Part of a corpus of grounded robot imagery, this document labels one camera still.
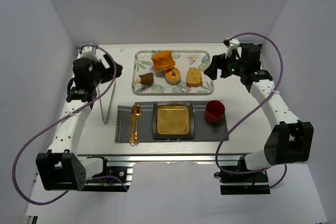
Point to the orange round bun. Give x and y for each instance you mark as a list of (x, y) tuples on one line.
[(163, 60)]

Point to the dark grey placemat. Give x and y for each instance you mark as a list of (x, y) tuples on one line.
[(204, 132)]

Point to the floral serving tray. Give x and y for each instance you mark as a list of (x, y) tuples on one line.
[(184, 60)]

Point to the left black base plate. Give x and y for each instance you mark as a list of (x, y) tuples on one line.
[(115, 178)]

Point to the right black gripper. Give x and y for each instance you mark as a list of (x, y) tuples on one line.
[(220, 64)]

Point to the brown chocolate muffin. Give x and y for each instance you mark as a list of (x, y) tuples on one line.
[(147, 79)]

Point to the black square plate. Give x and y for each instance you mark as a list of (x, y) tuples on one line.
[(174, 137)]

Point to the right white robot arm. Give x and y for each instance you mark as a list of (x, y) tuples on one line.
[(290, 139)]

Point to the gold spoon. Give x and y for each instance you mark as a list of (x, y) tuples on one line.
[(137, 113)]

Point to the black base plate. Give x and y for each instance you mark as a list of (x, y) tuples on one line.
[(250, 184), (115, 178)]

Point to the toasted bread slice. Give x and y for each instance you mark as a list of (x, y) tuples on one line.
[(194, 78)]

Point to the amber square glass plate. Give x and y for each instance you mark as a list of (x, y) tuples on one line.
[(173, 120)]

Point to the aluminium frame rail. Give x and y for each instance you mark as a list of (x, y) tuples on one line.
[(153, 158)]

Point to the red mug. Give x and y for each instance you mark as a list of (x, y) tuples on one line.
[(214, 112)]

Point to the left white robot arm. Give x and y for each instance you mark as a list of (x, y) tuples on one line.
[(59, 167)]

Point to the glazed ring donut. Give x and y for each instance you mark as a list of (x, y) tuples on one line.
[(173, 75)]

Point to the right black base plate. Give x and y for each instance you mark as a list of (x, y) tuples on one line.
[(250, 184)]

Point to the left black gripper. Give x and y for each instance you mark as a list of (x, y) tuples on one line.
[(107, 67)]

